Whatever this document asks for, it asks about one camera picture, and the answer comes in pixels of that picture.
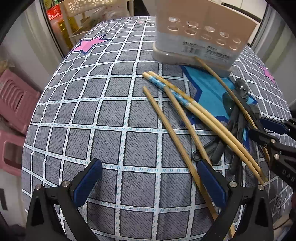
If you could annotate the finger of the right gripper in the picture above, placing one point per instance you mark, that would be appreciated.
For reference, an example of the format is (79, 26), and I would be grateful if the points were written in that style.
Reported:
(281, 157)
(281, 127)

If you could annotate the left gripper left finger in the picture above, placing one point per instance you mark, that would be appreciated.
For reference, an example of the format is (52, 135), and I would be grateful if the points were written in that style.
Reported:
(42, 220)

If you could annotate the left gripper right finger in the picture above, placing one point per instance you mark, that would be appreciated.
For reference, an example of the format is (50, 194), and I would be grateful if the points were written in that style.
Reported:
(256, 222)

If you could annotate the dark grey plastic spoon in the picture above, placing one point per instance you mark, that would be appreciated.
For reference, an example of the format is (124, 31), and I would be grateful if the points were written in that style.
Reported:
(236, 165)

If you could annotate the dark green plastic spoon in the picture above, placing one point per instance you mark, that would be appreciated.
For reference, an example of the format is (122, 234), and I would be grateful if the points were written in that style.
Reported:
(232, 111)

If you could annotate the dark plastic utensil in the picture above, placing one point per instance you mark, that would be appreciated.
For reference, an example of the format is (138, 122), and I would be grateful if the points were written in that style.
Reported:
(209, 148)

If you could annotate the pink plastic stool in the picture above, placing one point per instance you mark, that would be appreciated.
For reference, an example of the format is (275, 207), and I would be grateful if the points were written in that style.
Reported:
(18, 102)

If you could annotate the grey checked tablecloth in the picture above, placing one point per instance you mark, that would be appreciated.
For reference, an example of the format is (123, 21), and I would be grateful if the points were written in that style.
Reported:
(94, 107)

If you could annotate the beige utensil holder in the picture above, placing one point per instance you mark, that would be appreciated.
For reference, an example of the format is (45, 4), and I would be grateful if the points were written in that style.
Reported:
(191, 30)

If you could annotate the beige perforated storage cart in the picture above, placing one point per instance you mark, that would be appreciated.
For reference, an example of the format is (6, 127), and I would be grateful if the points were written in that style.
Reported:
(93, 12)

